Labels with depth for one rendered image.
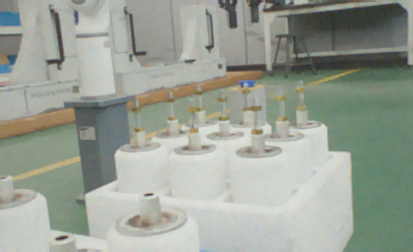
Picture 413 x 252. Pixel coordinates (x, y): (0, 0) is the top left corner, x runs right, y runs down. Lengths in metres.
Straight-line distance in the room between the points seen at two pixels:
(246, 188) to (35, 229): 0.31
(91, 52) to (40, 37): 2.02
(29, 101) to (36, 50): 0.41
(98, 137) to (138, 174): 0.52
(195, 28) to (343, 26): 2.14
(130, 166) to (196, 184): 0.13
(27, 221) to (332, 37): 5.76
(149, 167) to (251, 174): 0.20
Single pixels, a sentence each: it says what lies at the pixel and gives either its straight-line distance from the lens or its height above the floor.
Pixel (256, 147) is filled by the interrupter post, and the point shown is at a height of 0.26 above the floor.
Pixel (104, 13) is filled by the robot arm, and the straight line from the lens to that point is 1.43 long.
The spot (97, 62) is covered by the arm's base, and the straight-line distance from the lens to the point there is 1.38.
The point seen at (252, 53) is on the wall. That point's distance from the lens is 6.68.
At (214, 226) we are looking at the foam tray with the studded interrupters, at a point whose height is 0.15.
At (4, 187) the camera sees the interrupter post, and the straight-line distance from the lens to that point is 0.68.
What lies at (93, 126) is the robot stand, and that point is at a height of 0.23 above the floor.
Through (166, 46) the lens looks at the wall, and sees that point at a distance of 7.45.
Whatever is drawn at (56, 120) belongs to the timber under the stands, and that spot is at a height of 0.03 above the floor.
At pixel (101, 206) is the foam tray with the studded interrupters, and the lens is 0.90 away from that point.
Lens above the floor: 0.43
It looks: 10 degrees down
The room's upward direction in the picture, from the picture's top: 5 degrees counter-clockwise
